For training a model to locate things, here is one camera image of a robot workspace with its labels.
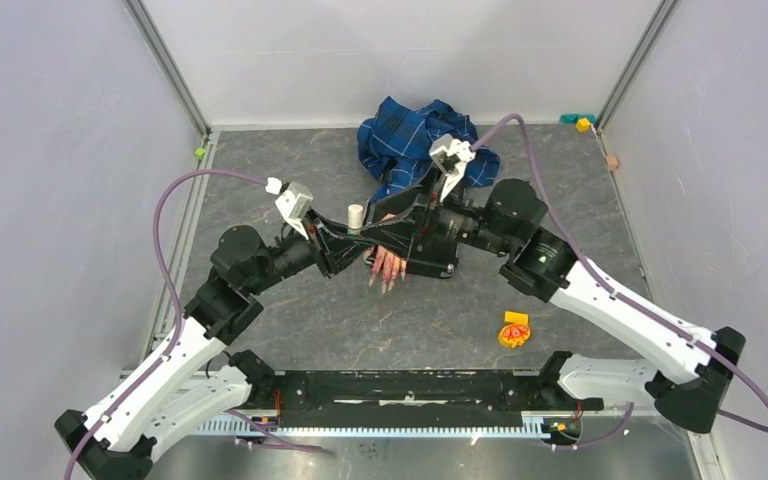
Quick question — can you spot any yellow orange toy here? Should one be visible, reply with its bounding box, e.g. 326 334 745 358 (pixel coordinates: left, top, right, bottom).
497 311 531 348

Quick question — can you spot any black ribbed block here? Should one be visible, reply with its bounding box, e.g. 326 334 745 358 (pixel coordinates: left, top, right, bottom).
364 192 468 280

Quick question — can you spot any white slotted cable rail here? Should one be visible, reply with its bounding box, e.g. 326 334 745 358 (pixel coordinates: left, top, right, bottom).
191 413 551 439

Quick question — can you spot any white cap nail polish bottle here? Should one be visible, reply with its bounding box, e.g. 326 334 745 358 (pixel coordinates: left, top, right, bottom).
346 204 365 234

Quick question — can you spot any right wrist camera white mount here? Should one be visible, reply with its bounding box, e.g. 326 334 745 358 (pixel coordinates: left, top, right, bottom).
429 134 476 201

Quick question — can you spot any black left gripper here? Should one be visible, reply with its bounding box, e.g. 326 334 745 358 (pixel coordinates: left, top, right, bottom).
246 206 376 295

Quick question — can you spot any yellow cube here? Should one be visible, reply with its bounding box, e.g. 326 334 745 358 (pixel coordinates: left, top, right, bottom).
575 117 592 132

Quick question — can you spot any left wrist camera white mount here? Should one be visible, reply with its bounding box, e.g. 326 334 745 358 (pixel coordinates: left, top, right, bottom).
265 177 313 240

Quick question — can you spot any blue plaid shirt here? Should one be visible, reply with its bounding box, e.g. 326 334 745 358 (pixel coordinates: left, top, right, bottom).
357 97 478 204

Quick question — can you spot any teal block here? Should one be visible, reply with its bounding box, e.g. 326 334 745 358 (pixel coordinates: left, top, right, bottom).
559 113 597 124

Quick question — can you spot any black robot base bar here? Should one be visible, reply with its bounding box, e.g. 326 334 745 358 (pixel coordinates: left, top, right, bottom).
228 350 604 429

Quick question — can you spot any fake hand with painted nails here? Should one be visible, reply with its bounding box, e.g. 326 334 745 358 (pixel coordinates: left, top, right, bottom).
364 245 407 294

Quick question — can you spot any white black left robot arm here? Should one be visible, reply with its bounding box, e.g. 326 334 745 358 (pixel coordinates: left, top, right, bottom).
55 204 366 479

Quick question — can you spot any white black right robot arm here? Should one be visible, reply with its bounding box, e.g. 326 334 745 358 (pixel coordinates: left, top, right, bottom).
359 179 745 434

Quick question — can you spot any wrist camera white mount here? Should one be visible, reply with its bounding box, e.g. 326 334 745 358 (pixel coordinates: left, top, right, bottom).
429 134 476 201
265 177 313 240

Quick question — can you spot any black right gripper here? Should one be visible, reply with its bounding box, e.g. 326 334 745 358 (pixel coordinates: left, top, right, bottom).
359 161 513 260

